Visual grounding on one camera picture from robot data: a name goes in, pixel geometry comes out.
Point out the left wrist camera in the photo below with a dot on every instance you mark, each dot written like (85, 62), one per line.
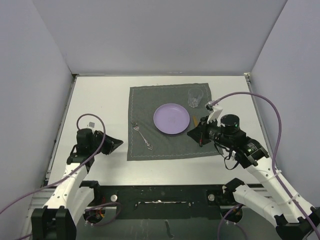
(91, 125)

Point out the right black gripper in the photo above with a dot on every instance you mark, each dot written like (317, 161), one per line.
(199, 133)

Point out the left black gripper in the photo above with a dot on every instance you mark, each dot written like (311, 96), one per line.
(111, 144)

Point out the grey cloth placemat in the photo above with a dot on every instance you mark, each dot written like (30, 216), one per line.
(142, 103)

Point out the purple plastic plate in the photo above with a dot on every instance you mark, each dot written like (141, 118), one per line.
(171, 118)

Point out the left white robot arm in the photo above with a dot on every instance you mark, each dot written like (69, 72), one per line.
(59, 216)

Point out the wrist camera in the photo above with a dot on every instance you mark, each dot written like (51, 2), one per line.
(231, 122)
(91, 125)

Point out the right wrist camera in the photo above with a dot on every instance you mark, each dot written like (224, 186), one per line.
(231, 122)

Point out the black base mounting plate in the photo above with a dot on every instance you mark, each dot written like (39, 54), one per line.
(167, 202)

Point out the yellow green knife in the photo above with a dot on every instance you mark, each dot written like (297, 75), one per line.
(195, 121)

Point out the ornate silver fork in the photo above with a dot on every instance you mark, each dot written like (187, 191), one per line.
(137, 129)

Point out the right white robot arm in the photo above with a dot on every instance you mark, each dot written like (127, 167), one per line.
(292, 216)

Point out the aluminium frame rail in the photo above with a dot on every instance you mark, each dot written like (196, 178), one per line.
(238, 223)

